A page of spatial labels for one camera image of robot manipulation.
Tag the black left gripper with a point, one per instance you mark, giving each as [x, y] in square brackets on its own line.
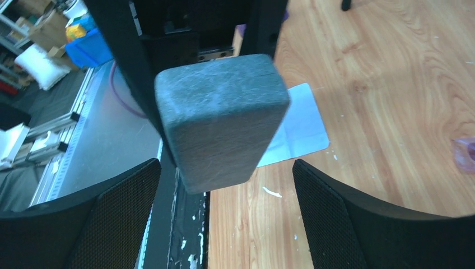
[176, 33]

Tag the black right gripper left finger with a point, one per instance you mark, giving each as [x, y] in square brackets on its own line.
[100, 226]

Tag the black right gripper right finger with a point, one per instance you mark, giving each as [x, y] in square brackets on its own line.
[347, 228]

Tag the grey-green glasses case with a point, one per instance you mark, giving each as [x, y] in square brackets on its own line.
[219, 117]

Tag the light blue cloth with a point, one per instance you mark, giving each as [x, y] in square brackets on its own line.
[301, 132]

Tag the pink transparent sunglasses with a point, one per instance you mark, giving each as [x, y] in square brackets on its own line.
[463, 152]

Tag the blue plastic bin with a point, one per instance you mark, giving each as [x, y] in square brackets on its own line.
[86, 46]

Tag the white bag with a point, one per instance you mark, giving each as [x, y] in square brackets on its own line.
[35, 61]

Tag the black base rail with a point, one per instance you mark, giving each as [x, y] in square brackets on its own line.
[108, 140]

